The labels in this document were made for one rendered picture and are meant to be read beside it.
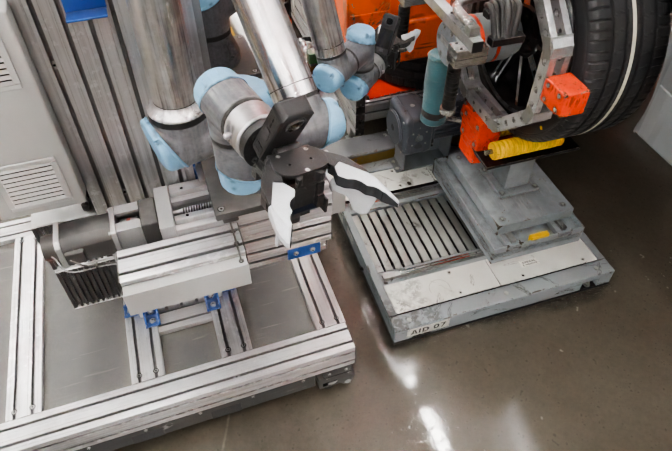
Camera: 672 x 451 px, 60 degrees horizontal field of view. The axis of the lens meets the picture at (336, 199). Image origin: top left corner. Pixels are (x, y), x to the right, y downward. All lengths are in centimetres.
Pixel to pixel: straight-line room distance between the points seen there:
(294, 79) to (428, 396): 125
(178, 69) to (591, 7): 99
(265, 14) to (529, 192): 149
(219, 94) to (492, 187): 152
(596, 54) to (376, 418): 118
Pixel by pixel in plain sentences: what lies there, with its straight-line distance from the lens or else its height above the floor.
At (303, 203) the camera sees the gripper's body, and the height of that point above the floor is 119.
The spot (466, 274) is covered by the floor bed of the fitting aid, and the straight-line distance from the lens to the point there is 212.
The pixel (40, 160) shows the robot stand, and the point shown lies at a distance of 137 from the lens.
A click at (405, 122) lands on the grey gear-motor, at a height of 39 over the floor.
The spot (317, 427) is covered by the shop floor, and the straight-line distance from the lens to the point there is 188.
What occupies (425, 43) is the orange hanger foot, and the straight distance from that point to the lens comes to 227.
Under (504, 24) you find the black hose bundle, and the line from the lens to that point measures 155.
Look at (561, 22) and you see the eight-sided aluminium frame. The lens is 161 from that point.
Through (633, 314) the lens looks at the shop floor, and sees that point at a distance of 231.
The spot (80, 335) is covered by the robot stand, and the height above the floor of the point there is 21.
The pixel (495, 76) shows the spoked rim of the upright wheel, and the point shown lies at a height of 63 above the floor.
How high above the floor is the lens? 172
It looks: 45 degrees down
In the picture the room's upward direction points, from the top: straight up
